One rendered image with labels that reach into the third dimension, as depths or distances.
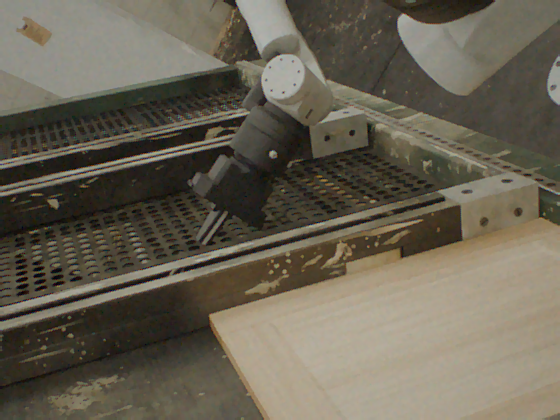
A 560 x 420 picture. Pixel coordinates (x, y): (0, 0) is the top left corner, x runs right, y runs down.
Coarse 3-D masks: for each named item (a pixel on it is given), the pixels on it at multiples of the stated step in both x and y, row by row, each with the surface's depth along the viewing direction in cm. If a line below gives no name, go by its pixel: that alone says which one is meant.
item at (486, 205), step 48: (480, 192) 99; (528, 192) 100; (288, 240) 94; (336, 240) 92; (384, 240) 94; (432, 240) 97; (96, 288) 87; (144, 288) 86; (192, 288) 87; (240, 288) 89; (288, 288) 92; (0, 336) 81; (48, 336) 83; (96, 336) 85; (144, 336) 87; (0, 384) 82
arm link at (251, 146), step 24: (240, 144) 102; (264, 144) 101; (216, 168) 104; (240, 168) 102; (264, 168) 102; (288, 168) 105; (216, 192) 102; (240, 192) 104; (264, 192) 105; (240, 216) 104; (264, 216) 107
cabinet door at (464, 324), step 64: (448, 256) 95; (512, 256) 93; (256, 320) 86; (320, 320) 84; (384, 320) 82; (448, 320) 81; (512, 320) 79; (256, 384) 74; (320, 384) 73; (384, 384) 71; (448, 384) 70; (512, 384) 69
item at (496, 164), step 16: (240, 64) 233; (336, 96) 172; (368, 112) 154; (400, 128) 140; (416, 128) 138; (432, 144) 129; (448, 144) 126; (480, 160) 116; (496, 160) 115; (528, 176) 108
